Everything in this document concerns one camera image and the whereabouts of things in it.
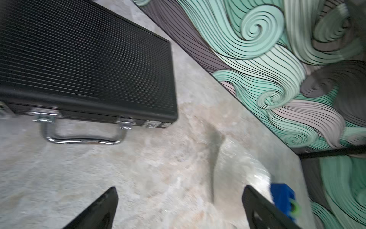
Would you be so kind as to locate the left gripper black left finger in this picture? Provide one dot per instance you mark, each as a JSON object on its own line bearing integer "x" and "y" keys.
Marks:
{"x": 99, "y": 215}

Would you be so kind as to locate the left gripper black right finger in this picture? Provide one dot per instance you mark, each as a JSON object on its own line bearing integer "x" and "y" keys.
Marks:
{"x": 262, "y": 214}

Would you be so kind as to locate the blue box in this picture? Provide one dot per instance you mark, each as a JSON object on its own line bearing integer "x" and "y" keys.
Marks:
{"x": 285, "y": 200}

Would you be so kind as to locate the black ribbed case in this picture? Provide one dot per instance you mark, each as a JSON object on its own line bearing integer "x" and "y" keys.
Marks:
{"x": 85, "y": 73}

